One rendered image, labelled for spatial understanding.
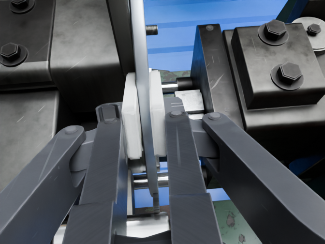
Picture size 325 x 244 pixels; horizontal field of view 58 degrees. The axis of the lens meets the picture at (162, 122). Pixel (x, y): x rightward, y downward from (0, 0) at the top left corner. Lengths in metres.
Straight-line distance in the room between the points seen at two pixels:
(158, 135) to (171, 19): 1.95
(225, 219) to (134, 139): 0.42
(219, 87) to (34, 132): 0.21
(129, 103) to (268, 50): 0.23
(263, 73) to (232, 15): 1.84
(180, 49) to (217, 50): 1.55
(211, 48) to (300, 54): 0.11
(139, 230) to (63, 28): 0.18
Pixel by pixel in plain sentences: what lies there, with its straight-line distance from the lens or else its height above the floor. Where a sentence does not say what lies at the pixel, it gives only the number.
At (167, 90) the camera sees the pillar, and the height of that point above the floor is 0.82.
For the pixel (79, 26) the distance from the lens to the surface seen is 0.29.
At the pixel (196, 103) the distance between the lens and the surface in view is 0.41.
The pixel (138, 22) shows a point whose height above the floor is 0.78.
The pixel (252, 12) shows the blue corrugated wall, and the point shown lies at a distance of 2.22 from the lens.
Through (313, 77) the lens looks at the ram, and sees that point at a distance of 0.36.
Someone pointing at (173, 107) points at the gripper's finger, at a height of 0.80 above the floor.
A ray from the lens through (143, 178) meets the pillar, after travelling 0.44.
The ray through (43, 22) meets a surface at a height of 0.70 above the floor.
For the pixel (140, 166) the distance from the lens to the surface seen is 0.41.
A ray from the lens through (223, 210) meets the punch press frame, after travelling 0.56.
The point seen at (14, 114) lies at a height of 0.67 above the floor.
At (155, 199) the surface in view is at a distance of 0.24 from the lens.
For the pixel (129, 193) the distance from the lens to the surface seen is 0.37.
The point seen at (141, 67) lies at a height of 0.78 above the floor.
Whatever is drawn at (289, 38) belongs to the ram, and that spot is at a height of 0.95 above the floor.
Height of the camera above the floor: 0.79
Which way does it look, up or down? 2 degrees up
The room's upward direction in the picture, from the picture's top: 85 degrees clockwise
